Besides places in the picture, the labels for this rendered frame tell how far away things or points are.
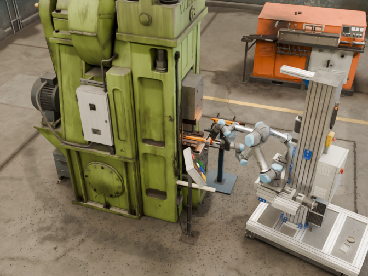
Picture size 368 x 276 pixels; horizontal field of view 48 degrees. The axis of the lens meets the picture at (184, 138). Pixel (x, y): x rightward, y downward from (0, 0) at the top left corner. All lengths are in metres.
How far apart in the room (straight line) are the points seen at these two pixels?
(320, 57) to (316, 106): 3.90
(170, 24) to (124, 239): 2.58
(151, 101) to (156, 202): 1.37
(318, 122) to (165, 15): 1.73
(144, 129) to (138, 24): 1.19
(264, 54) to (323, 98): 4.08
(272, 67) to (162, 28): 4.56
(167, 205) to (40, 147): 2.53
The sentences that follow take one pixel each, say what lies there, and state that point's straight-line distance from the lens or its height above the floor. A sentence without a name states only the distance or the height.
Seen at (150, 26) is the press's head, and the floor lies 2.47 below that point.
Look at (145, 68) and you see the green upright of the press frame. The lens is 4.02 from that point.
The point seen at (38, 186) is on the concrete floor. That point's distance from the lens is 5.97.
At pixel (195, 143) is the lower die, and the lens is 4.71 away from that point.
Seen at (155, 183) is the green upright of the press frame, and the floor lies 0.53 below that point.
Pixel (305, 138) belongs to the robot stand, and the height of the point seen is 1.40.
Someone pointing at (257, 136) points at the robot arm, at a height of 1.36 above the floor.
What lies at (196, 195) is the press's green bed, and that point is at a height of 0.27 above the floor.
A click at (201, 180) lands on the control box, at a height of 1.02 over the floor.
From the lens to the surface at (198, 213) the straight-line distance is 5.26.
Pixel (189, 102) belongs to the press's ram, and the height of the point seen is 1.58.
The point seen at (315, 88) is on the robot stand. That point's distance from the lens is 3.97.
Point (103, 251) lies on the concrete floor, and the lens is 4.96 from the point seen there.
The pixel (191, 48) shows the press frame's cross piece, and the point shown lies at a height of 2.03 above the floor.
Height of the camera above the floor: 3.79
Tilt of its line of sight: 36 degrees down
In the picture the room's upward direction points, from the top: straight up
